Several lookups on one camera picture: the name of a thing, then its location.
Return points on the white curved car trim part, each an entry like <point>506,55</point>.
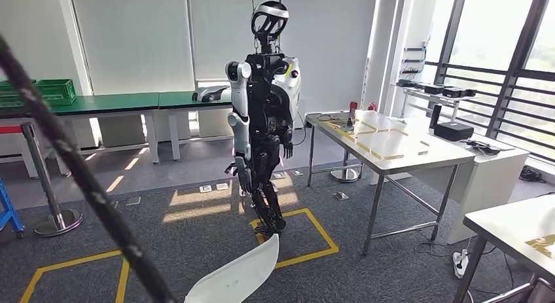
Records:
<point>238,275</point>

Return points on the green top workbench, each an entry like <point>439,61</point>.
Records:
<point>112,102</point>
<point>178,99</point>

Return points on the floor socket plate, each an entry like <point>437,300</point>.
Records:
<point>279,175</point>
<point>133,201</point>
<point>341,196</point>
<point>205,188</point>
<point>297,172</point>
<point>222,186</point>

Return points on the white black humanoid robot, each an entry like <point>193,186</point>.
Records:
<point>264,97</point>

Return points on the chrome barrier stanchion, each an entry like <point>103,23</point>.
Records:
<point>347,175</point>
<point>58,223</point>

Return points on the red bottle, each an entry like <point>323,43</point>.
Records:
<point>372,106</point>
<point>353,108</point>

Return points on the black upright speaker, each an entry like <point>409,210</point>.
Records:
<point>435,116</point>

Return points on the white floor power strip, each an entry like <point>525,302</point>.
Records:
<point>460,264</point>

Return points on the white cabinet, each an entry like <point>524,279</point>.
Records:
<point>494,179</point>

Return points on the green plastic crate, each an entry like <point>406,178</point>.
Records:
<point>11,93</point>
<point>58,93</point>

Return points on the dark window railing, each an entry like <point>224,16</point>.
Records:
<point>520,73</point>

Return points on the red barrier belt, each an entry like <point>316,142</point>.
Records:
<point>11,129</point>

